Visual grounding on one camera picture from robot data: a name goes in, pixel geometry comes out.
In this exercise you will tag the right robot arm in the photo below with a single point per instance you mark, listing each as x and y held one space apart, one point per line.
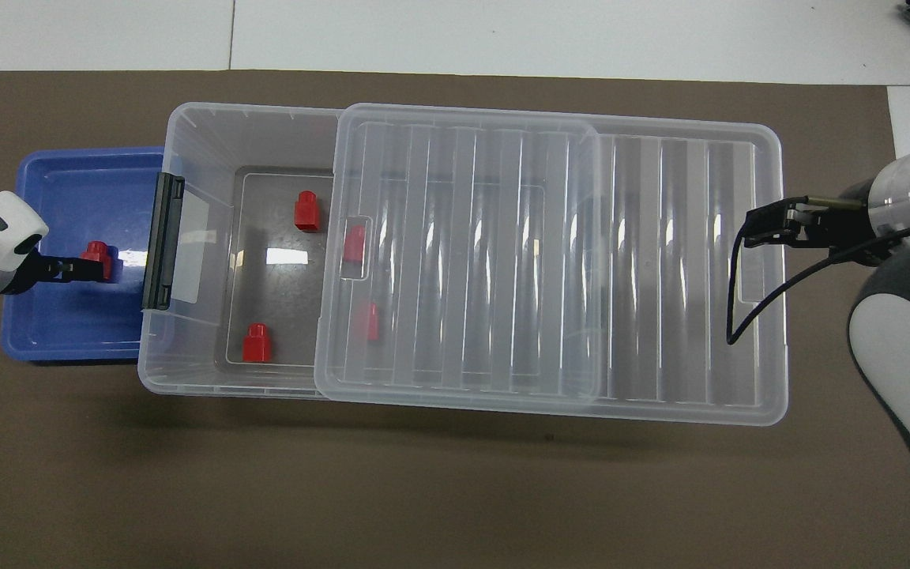
909 348

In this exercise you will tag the black box latch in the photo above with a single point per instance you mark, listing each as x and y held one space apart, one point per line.
163 237

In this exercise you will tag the blue plastic tray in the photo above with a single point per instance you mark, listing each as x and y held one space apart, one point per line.
68 190

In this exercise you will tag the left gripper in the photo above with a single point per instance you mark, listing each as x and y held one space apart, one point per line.
35 270

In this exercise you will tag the red block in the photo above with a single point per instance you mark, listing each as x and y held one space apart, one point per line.
257 344
307 212
95 251
373 322
354 244

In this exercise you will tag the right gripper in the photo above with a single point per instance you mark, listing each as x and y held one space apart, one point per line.
854 225

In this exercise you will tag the clear plastic storage box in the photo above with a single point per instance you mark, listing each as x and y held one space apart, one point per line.
210 134

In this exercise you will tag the clear plastic box lid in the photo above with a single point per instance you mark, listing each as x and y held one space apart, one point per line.
660 276

